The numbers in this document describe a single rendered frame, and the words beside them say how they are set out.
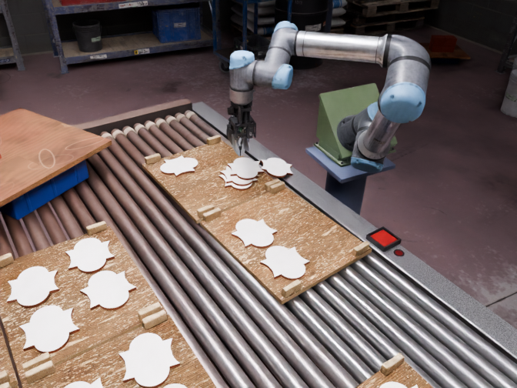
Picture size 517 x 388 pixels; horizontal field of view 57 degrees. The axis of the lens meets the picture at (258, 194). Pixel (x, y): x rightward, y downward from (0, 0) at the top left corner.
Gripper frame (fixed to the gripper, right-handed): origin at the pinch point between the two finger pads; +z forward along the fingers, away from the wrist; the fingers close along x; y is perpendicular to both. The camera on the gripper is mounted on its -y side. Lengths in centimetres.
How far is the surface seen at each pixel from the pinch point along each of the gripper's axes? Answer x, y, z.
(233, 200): -5.9, 13.6, 10.6
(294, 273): 1, 53, 10
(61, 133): -59, -30, 0
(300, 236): 8.7, 37.4, 10.5
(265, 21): 148, -404, 72
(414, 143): 192, -148, 104
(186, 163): -16.9, -12.6, 9.7
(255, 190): 3.1, 10.0, 10.6
